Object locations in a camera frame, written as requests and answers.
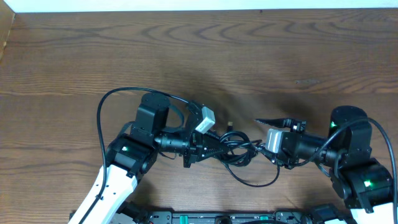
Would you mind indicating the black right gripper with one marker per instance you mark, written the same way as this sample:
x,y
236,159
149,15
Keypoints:
x,y
286,144

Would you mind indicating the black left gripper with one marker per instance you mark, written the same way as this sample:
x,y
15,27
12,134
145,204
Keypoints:
x,y
190,144

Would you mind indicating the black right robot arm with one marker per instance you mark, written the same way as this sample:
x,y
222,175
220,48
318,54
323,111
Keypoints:
x,y
368,189

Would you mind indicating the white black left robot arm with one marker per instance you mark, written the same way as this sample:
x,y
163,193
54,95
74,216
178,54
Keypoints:
x,y
134,151

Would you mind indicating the brown cardboard panel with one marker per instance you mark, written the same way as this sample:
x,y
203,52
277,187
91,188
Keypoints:
x,y
7,16

